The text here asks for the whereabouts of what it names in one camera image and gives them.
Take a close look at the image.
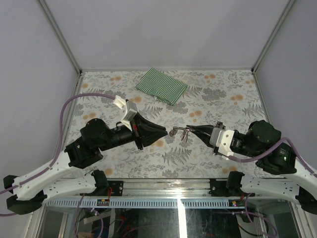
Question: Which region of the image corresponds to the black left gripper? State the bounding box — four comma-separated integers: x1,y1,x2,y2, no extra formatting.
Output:
100,113,169,152

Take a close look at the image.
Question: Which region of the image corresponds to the large silver keyring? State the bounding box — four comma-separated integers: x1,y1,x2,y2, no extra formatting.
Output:
168,126,191,142

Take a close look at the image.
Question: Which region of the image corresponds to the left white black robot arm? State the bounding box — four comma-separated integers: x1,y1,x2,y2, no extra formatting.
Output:
3,114,167,215

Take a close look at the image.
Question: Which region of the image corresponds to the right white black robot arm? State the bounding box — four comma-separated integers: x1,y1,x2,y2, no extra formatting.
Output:
186,120,317,214

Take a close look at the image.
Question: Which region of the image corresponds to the floral patterned table mat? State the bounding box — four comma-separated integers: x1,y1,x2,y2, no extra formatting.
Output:
67,70,270,179

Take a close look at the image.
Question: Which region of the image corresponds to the green white striped cloth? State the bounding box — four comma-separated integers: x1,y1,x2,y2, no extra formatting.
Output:
136,68,188,106

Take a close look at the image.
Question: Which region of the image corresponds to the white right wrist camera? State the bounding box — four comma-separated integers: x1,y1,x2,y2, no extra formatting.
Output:
209,128,235,160

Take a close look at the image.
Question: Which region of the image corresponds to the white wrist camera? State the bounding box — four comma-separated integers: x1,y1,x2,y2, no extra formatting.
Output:
113,95,138,131
209,128,235,160

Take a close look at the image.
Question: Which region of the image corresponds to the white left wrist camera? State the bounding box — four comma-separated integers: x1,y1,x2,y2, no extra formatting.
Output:
113,95,138,131

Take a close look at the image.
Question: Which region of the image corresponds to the aluminium mounting rail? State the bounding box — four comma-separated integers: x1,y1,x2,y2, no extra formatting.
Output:
56,177,305,199

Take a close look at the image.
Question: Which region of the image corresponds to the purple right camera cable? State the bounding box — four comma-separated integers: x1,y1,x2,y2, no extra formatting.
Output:
229,137,317,178

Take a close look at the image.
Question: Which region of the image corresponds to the white slotted cable duct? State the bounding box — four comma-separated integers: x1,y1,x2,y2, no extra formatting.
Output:
46,197,244,209

